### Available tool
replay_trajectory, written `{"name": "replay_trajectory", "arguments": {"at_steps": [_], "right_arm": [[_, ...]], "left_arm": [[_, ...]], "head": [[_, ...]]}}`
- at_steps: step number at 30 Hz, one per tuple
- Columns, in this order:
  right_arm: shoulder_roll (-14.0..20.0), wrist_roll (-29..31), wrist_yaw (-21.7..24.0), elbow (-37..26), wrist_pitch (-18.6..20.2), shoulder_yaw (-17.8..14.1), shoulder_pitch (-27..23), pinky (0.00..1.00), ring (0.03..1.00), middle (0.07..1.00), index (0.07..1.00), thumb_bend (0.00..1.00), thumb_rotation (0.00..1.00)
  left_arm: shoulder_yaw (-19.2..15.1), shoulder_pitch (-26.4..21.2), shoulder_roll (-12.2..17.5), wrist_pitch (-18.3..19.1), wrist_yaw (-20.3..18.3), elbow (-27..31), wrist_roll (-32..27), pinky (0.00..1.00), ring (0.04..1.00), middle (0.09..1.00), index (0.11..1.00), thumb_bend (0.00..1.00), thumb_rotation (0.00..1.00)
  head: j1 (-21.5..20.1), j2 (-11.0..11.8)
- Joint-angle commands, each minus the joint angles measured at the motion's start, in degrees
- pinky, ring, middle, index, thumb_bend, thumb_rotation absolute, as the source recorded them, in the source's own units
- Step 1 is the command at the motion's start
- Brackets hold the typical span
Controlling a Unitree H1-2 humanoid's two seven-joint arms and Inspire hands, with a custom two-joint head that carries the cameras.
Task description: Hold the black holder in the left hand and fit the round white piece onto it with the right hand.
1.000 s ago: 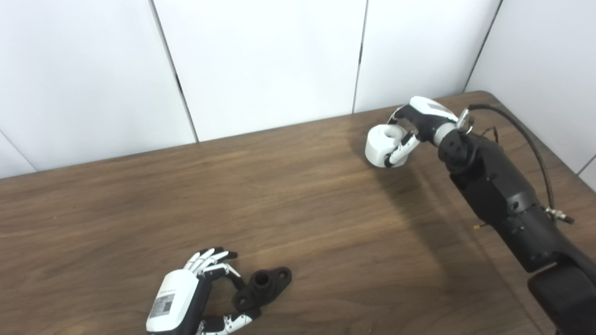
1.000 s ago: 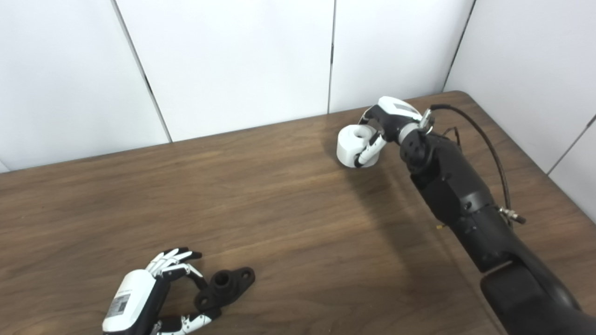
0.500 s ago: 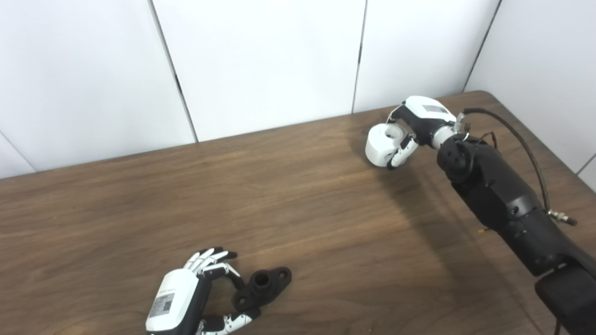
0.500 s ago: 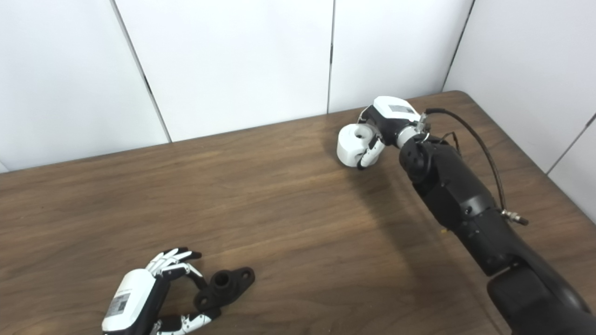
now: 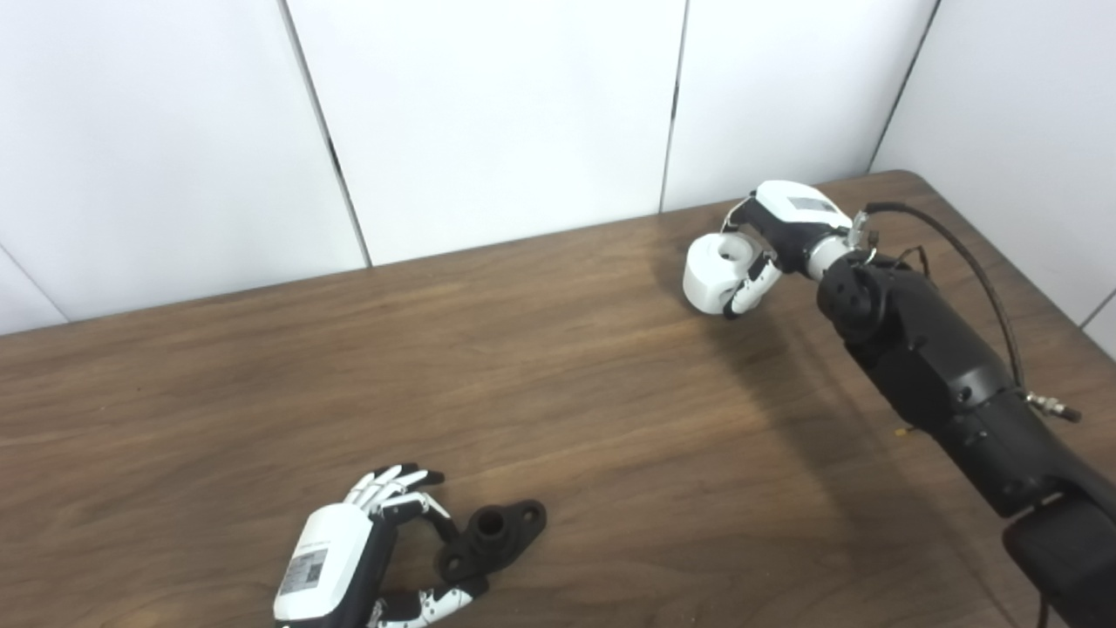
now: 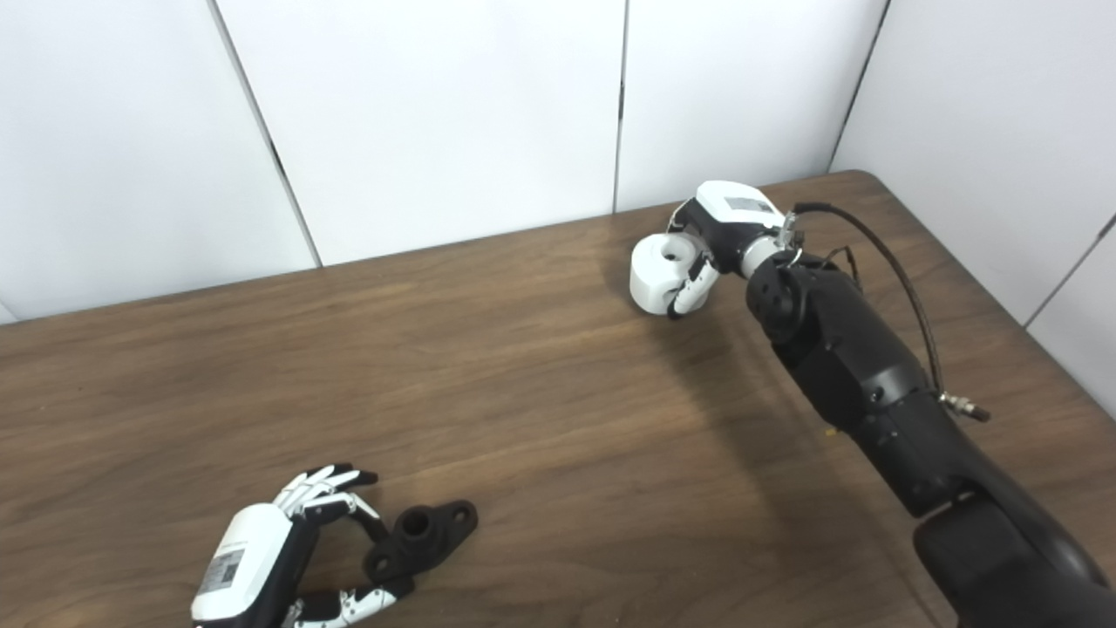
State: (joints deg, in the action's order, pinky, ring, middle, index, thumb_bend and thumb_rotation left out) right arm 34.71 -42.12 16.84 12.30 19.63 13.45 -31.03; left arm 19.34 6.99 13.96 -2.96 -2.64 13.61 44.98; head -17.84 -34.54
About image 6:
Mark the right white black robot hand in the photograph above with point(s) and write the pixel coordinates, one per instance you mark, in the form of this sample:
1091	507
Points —
732	214

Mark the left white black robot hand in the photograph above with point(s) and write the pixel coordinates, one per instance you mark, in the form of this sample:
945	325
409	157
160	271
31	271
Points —
248	549

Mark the round white piece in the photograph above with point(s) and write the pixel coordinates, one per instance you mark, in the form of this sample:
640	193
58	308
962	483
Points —
652	279

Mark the black flanged holder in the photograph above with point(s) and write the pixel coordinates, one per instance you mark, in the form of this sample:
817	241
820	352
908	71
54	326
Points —
427	541

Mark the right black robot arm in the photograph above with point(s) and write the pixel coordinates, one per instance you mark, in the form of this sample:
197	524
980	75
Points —
854	366

